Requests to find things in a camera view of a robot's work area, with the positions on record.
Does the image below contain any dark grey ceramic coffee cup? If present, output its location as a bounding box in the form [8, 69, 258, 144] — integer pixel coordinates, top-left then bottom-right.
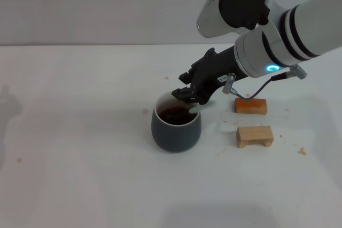
[151, 91, 201, 153]

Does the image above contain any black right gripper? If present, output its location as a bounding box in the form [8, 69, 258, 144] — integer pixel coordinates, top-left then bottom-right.
[171, 47, 243, 105]

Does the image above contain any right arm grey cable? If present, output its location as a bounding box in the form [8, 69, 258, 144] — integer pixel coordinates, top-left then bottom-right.
[223, 65, 308, 102]

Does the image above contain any orange-stained wooden block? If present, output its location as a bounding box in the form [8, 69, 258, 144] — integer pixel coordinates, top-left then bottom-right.
[234, 97, 268, 115]

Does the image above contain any light wooden arch block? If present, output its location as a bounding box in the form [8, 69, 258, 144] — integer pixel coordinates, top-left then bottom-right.
[236, 125, 274, 148]

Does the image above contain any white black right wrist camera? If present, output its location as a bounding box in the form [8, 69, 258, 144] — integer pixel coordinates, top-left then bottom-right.
[197, 0, 270, 38]

